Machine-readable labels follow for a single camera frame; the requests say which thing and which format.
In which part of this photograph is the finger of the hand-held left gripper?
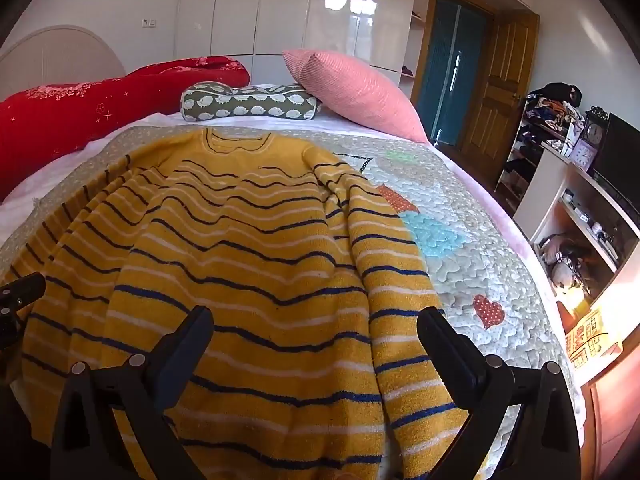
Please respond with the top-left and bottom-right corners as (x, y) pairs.
(0, 272), (47, 321)

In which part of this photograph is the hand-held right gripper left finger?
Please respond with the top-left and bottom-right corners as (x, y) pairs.
(50, 305), (216, 480)

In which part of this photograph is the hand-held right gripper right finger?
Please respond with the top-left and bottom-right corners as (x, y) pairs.
(416, 307), (583, 480)

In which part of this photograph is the yellow striped sweater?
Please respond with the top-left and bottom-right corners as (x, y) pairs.
(0, 127), (481, 480)

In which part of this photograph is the pile of clothes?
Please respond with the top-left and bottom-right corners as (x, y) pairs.
(520, 81), (586, 133)

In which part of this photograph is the quilted patchwork blanket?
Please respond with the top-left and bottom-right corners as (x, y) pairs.
(0, 122), (586, 480)

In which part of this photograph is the yellow printed box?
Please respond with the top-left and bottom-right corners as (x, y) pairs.
(565, 307), (623, 371)

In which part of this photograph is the red floral quilt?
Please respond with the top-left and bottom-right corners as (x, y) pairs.
(0, 56), (251, 201)

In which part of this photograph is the white desk shelf unit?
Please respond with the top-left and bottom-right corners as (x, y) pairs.
(512, 147), (640, 311)

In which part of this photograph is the open storage shelf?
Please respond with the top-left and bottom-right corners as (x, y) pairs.
(495, 100), (566, 211)

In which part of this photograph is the purple alarm clock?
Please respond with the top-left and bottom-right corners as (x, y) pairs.
(570, 140), (596, 168)

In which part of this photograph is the black monitor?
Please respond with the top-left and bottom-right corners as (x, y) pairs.
(592, 112), (640, 211)

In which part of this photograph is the green patterned bolster pillow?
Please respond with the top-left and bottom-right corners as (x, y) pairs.
(181, 81), (323, 123)

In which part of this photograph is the black ornate clock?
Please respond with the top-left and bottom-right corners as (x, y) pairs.
(582, 106), (609, 153)

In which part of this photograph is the wooden door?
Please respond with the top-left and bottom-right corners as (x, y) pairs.
(459, 10), (541, 173)

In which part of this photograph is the pink ribbed pillow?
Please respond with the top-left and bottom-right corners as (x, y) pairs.
(282, 49), (430, 145)

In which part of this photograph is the blue glass door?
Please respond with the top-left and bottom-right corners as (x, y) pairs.
(414, 0), (498, 148)

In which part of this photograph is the white glossy wardrobe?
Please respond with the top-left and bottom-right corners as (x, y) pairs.
(172, 0), (421, 106)

